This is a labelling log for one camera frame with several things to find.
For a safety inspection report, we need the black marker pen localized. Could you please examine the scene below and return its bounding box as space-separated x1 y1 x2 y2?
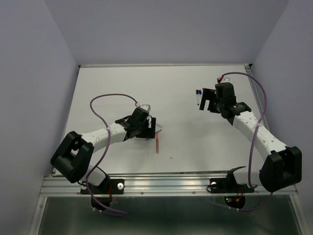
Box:
196 94 200 105

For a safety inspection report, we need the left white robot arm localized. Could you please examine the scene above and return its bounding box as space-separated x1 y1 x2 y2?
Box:
50 107 157 193

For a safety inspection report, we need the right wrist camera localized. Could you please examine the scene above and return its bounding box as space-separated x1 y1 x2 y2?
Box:
217 76 231 83

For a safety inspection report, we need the aluminium frame rail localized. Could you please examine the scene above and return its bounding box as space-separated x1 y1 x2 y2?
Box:
39 173 299 197

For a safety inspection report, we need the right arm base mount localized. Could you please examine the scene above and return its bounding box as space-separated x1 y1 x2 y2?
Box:
206 166 255 193

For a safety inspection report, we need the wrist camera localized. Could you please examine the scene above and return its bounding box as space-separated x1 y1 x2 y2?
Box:
217 76 231 83
136 103 151 113

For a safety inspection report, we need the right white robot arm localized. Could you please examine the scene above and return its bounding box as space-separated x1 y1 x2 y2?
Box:
200 82 302 193

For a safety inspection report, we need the orange highlighter pen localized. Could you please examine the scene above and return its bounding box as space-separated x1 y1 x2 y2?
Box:
156 134 159 154

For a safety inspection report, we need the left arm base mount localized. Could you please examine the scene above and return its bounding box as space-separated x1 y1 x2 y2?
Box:
88 168 125 195

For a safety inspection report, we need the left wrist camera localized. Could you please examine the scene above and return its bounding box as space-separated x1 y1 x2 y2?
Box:
136 103 151 113

